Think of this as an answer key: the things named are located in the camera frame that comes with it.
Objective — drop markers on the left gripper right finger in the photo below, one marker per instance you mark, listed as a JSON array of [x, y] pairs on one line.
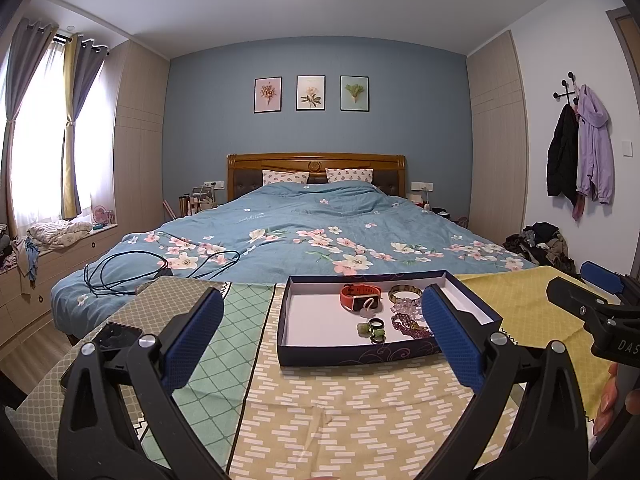
[[548, 439]]

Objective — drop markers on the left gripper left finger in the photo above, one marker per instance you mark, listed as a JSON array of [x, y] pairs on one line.
[[96, 438]]

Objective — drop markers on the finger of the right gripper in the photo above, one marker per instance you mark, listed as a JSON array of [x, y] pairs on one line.
[[601, 319], [624, 287]]

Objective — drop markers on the right hand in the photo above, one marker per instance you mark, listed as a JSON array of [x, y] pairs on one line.
[[605, 414]]

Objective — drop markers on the pile of dark clothes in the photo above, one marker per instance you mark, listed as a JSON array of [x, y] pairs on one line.
[[542, 244]]

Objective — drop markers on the purple hanging jacket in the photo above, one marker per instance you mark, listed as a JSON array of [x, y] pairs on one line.
[[595, 177]]

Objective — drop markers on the black hanging jacket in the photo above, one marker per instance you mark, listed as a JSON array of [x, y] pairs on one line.
[[562, 160]]

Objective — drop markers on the patchwork patterned bed cloth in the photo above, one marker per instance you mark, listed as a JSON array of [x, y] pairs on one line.
[[378, 421]]

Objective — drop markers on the beige wardrobe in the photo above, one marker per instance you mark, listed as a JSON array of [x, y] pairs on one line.
[[499, 140]]

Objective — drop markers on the gold amber bangle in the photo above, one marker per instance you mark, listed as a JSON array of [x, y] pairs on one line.
[[404, 294]]

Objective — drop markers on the crumpled blanket on window seat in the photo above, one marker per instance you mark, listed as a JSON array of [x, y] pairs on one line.
[[59, 234]]

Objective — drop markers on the orange smart watch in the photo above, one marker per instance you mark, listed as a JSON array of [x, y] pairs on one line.
[[360, 297]]

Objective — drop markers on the dark blue shallow box tray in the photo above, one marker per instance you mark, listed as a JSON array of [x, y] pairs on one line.
[[315, 330]]

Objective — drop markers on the left nightstand clutter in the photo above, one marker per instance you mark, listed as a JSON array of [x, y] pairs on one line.
[[202, 197]]

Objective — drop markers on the blue floral duvet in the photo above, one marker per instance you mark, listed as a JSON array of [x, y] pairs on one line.
[[266, 236]]

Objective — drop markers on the wooden bed headboard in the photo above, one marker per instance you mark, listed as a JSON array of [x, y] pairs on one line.
[[244, 171]]

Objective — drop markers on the left patterned pillow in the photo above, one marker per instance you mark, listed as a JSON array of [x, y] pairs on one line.
[[273, 177]]

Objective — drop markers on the patterned pillow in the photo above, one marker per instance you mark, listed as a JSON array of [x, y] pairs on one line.
[[334, 175], [273, 177]]

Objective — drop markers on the right patterned pillow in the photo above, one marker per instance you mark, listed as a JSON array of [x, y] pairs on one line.
[[334, 175]]

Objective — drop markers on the green leaf framed picture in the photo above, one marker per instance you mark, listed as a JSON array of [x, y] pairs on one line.
[[355, 93]]

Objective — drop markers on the white flower framed picture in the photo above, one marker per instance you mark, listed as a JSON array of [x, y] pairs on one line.
[[310, 91]]

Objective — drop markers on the pink flower framed picture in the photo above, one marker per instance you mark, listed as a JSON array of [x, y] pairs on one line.
[[268, 95]]

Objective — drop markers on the grey and yellow left curtain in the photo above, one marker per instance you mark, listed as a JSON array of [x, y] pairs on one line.
[[29, 44]]

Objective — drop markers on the white wall light switch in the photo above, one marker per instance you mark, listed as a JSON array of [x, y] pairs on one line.
[[628, 151]]

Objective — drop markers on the black wall coat hook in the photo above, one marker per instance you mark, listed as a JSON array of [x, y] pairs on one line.
[[570, 91]]

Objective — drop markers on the white wall socket right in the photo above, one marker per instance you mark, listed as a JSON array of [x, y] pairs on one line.
[[421, 186]]

